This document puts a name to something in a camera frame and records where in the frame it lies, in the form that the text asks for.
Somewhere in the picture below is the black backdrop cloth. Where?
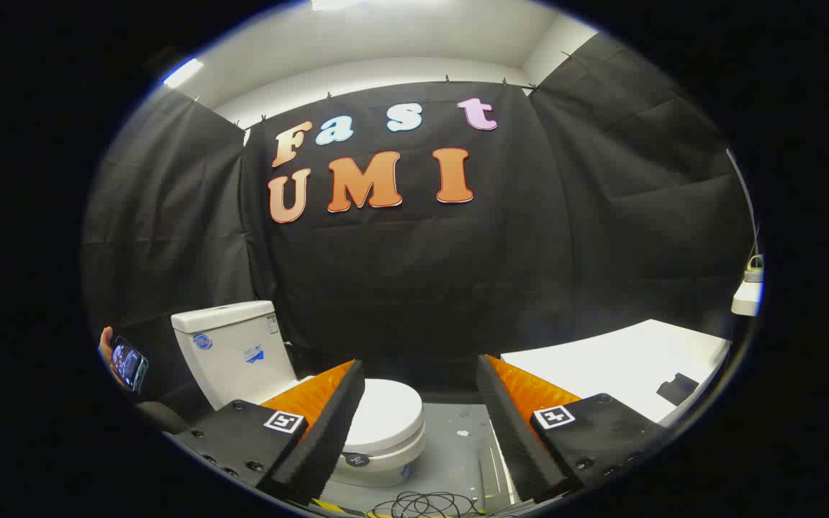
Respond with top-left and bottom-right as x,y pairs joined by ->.
82,32 -> 757,404

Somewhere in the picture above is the white toilet lid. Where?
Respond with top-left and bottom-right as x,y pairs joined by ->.
346,379 -> 425,455

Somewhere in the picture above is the black cable bundle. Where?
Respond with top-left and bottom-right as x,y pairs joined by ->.
368,491 -> 480,518

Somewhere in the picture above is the smartphone with lit screen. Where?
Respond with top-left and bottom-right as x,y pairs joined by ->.
111,336 -> 149,393

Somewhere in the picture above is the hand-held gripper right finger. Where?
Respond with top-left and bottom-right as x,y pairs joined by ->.
476,354 -> 674,504

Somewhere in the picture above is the ceiling light panel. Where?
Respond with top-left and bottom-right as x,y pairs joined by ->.
163,58 -> 204,88

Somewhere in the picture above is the white ceramic toilet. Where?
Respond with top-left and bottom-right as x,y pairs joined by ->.
171,301 -> 427,489

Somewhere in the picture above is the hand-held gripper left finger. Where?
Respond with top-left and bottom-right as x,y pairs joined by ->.
170,358 -> 366,506

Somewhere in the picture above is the white panelled cabinet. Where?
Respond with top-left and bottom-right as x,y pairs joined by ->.
501,319 -> 733,425

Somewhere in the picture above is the white plastic device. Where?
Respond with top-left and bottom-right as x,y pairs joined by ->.
731,253 -> 766,317

